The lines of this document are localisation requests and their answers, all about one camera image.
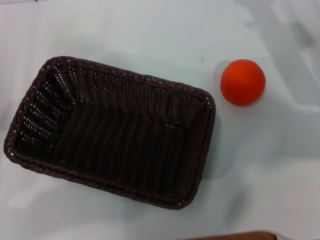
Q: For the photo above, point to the brown wooden edge strip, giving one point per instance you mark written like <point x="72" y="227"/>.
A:
<point x="235" y="236"/>

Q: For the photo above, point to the red-orange round tomato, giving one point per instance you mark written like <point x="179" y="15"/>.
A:
<point x="242" y="82"/>

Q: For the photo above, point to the dark brown woven basket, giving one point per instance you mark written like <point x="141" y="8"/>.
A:
<point x="120" y="140"/>

